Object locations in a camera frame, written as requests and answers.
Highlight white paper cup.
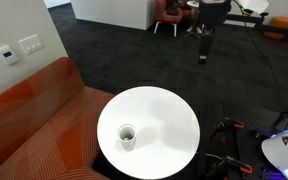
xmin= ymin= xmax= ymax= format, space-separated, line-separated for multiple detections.
xmin=118 ymin=124 xmax=137 ymax=151

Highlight round white table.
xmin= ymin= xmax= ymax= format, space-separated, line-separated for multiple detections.
xmin=97 ymin=86 xmax=200 ymax=180

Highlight white partition counter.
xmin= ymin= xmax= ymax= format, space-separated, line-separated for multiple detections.
xmin=70 ymin=0 xmax=155 ymax=30

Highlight orange chair white legs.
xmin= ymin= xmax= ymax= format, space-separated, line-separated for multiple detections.
xmin=154 ymin=0 xmax=193 ymax=35

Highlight upper black orange clamp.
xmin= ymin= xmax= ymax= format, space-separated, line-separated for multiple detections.
xmin=208 ymin=118 xmax=244 ymax=140

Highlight black orange clamp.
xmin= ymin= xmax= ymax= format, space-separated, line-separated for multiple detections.
xmin=205 ymin=154 xmax=253 ymax=180
xmin=208 ymin=118 xmax=244 ymax=140

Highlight orange sofa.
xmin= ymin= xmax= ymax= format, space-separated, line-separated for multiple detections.
xmin=0 ymin=57 xmax=113 ymax=180

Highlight lower black orange clamp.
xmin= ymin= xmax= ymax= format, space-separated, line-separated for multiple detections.
xmin=205 ymin=154 xmax=253 ymax=180

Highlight orange round ottoman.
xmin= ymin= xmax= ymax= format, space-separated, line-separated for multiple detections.
xmin=263 ymin=16 xmax=288 ymax=40

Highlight white light switch plate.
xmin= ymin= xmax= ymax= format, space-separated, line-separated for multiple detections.
xmin=18 ymin=34 xmax=44 ymax=54

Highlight black floor cable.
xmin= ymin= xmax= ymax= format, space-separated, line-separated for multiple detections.
xmin=237 ymin=0 xmax=288 ymax=101

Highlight white wall thermostat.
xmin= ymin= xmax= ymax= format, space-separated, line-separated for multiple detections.
xmin=0 ymin=45 xmax=18 ymax=65

